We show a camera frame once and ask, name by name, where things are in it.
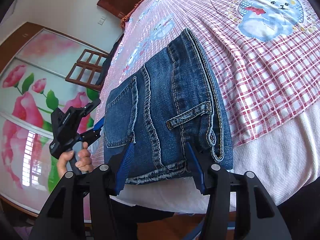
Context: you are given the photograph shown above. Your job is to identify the dark seat cushion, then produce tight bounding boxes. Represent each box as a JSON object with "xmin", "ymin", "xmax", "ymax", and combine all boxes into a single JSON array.
[{"xmin": 95, "ymin": 34, "xmax": 124, "ymax": 86}]

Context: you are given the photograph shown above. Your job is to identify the blue denim jeans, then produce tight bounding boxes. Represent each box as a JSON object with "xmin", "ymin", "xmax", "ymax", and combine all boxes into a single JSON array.
[{"xmin": 103, "ymin": 29, "xmax": 233, "ymax": 185}]

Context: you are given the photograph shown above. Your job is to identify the pink checkered bed sheet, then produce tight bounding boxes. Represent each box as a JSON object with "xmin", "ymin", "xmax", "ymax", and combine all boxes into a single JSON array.
[{"xmin": 100, "ymin": 0, "xmax": 319, "ymax": 146}]

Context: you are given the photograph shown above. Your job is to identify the white wall switch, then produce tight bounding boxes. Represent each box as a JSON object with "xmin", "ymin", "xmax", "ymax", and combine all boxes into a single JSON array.
[{"xmin": 98, "ymin": 17, "xmax": 106, "ymax": 25}]

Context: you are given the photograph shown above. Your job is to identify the floral wardrobe sliding doors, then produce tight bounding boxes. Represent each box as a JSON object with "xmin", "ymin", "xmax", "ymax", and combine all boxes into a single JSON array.
[{"xmin": 1, "ymin": 22, "xmax": 107, "ymax": 216}]

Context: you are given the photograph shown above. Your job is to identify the person's left hand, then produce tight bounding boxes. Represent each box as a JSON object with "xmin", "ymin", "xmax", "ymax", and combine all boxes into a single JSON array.
[{"xmin": 56, "ymin": 142, "xmax": 94, "ymax": 179}]

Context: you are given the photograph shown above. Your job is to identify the wooden slat-back chair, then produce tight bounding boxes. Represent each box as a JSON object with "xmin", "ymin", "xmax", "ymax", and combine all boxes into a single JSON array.
[{"xmin": 65, "ymin": 49, "xmax": 108, "ymax": 91}]

